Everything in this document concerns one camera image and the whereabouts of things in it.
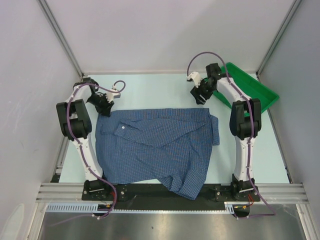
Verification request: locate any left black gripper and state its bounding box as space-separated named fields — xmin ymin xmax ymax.
xmin=86 ymin=93 xmax=114 ymax=117

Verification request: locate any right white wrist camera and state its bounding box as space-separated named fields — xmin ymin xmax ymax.
xmin=186 ymin=71 xmax=203 ymax=88

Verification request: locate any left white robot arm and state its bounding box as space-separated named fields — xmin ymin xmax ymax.
xmin=56 ymin=77 xmax=121 ymax=200

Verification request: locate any aluminium frame rail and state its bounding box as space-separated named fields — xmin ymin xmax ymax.
xmin=37 ymin=183 xmax=309 ymax=204

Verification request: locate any grey slotted cable duct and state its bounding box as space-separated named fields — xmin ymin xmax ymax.
xmin=45 ymin=202 xmax=249 ymax=215

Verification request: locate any green plastic tray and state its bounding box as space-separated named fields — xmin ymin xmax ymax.
xmin=226 ymin=62 xmax=280 ymax=113

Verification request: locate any blue checkered long sleeve shirt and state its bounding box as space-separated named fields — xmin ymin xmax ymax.
xmin=95 ymin=108 xmax=220 ymax=200

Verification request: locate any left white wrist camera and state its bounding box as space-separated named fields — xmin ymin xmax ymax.
xmin=106 ymin=85 xmax=121 ymax=103

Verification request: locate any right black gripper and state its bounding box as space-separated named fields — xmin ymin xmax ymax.
xmin=190 ymin=78 xmax=215 ymax=106

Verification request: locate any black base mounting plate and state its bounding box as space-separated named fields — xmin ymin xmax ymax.
xmin=82 ymin=183 xmax=261 ymax=212

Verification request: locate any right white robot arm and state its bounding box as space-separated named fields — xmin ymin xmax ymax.
xmin=186 ymin=63 xmax=262 ymax=201

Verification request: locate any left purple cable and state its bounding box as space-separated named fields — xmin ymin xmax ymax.
xmin=47 ymin=79 xmax=126 ymax=227

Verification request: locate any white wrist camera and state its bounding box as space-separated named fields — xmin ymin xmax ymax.
xmin=106 ymin=85 xmax=121 ymax=103
xmin=186 ymin=71 xmax=203 ymax=88

